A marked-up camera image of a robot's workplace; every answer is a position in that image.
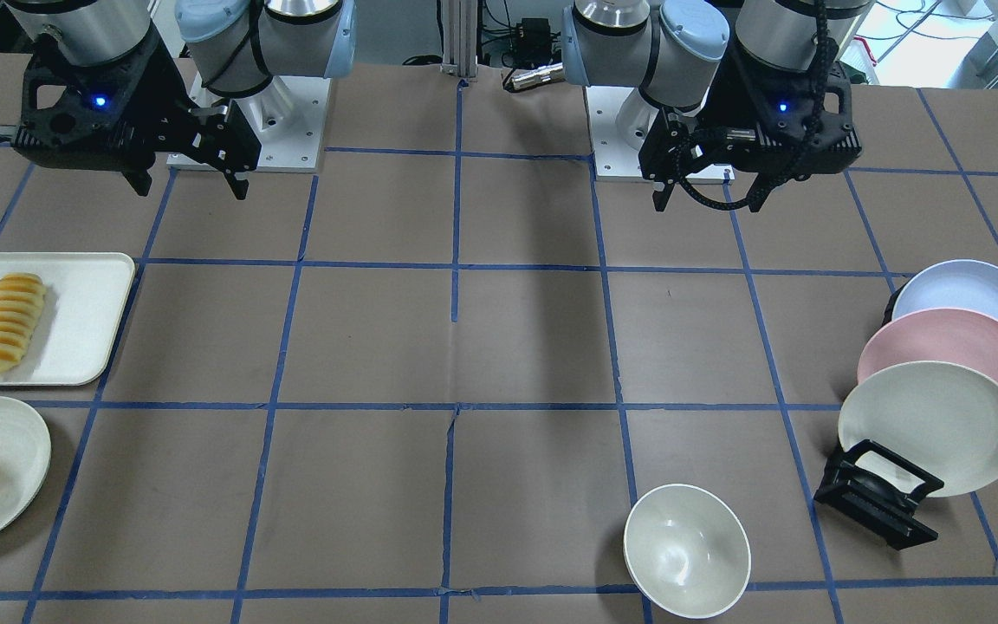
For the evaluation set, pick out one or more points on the black plate rack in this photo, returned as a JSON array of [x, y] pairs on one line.
[[867, 498]]

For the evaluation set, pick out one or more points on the white bowl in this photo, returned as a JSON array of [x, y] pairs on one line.
[[687, 551]]

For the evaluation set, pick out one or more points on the white rectangular tray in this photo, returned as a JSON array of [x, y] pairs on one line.
[[87, 294]]

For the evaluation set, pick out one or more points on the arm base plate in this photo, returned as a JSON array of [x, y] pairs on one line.
[[288, 115], [619, 120]]

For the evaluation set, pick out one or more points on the yellow ridged bread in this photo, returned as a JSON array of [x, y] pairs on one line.
[[22, 297]]

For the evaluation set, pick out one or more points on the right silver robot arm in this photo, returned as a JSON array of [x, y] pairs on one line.
[[235, 44]]

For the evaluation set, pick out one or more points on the pink plate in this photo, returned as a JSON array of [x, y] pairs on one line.
[[960, 336]]

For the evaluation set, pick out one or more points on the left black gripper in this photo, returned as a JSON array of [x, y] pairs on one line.
[[710, 106]]

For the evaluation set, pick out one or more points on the cream plate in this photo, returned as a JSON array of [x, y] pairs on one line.
[[940, 416]]

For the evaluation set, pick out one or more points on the blue plate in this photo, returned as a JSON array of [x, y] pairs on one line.
[[955, 283]]

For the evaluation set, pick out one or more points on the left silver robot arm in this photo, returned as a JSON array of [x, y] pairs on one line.
[[671, 52]]

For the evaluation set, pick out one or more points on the aluminium frame post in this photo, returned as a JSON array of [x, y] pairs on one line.
[[459, 35]]

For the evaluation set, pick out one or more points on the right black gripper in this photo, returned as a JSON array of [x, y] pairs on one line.
[[168, 97]]

